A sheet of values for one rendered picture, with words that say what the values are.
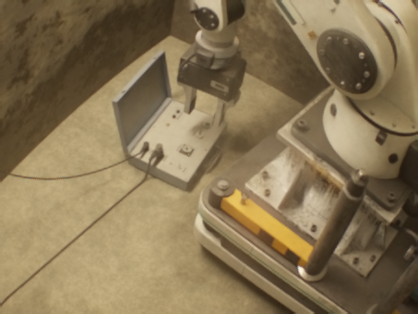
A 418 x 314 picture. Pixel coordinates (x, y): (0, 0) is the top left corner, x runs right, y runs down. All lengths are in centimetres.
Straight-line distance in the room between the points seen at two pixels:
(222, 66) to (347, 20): 81
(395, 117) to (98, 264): 125
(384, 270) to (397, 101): 65
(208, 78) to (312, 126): 52
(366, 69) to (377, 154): 34
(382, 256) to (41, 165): 151
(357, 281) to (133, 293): 85
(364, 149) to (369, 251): 43
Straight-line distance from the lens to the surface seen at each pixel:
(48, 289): 219
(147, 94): 257
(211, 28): 208
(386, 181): 188
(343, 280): 198
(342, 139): 185
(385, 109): 176
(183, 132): 259
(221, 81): 225
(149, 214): 238
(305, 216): 206
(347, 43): 158
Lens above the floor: 194
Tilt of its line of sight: 48 degrees down
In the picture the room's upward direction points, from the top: 11 degrees clockwise
